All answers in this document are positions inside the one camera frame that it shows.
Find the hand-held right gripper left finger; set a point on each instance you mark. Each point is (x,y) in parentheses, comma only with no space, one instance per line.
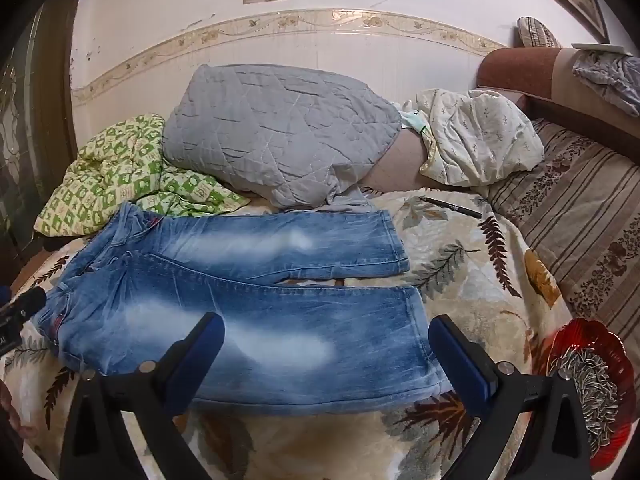
(200,355)

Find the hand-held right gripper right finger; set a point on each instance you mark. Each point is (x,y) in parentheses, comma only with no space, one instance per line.
(462,360)

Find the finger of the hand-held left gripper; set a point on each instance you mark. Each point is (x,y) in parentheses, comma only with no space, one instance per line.
(30,301)

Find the blue denim pants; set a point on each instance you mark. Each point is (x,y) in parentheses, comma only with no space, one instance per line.
(300,320)

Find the leaf print blanket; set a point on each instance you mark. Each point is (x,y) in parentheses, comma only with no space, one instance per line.
(450,260)

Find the red glass bowl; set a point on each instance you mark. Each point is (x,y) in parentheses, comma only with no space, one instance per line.
(575,332)

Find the pile of sunflower seeds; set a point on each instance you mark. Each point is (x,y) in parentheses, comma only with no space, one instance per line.
(595,395)

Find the black pen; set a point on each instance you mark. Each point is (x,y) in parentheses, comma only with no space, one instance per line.
(450,206)

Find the green patterned quilt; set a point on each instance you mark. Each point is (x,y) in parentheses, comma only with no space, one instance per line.
(115,170)

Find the dark wooden door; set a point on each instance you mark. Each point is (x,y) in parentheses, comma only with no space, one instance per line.
(35,110)

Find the brown striped floral cushion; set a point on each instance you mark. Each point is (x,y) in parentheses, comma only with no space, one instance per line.
(590,200)

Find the tan pillow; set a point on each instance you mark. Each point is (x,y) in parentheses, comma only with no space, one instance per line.
(400,165)

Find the white floral pillow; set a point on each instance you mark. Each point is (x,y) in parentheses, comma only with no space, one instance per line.
(480,135)

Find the grey quilted pillow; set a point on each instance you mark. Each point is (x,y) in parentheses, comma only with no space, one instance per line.
(280,125)

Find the light blue face mask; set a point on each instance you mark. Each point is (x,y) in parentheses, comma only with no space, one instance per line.
(415,121)

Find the brown sofa headboard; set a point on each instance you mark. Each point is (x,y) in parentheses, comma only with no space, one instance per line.
(520,67)

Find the grey crumpled cloth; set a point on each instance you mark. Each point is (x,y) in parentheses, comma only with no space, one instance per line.
(605,77)

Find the striped round cushion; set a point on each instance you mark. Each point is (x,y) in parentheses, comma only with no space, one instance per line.
(537,34)

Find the white paper sheet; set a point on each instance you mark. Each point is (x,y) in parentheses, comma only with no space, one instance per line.
(600,47)

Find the dark framed wall picture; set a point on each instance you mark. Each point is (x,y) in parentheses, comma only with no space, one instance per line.
(590,5)

